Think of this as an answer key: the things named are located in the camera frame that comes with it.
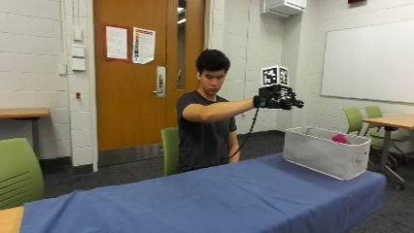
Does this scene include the white marker cube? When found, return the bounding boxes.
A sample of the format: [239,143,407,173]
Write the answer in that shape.
[259,65,290,87]

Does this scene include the green chair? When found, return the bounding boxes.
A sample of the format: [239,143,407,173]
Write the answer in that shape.
[0,137,45,211]
[343,107,414,169]
[161,126,181,177]
[363,105,414,144]

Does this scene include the pink soft toy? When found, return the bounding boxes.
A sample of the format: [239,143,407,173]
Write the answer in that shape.
[330,133,348,145]

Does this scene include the grey fabric storage bin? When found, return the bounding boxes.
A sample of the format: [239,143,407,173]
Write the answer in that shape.
[282,125,372,182]

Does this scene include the white whiteboard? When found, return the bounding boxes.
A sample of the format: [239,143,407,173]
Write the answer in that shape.
[319,18,414,105]

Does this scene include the the person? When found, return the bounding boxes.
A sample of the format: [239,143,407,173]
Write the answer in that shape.
[174,49,255,174]

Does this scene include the wooden table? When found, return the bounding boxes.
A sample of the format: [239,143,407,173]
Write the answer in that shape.
[362,114,414,191]
[0,108,52,159]

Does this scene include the blue tablecloth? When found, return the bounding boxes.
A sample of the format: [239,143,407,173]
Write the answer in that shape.
[18,152,388,233]

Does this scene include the wooden door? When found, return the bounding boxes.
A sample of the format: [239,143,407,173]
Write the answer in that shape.
[92,0,207,151]

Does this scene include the colourful printed poster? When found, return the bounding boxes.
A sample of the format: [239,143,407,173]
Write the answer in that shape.
[131,26,157,65]

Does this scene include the red framed white paper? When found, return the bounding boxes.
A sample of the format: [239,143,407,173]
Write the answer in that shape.
[105,24,129,62]

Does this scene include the black glove cable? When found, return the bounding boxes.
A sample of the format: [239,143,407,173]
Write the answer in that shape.
[223,107,261,160]

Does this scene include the white wall unit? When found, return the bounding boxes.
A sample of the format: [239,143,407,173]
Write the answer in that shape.
[259,0,307,18]

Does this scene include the metal door handle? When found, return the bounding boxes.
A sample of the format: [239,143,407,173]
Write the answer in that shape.
[151,65,166,98]

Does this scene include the white wall switch boxes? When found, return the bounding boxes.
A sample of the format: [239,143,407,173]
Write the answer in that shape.
[69,27,88,72]

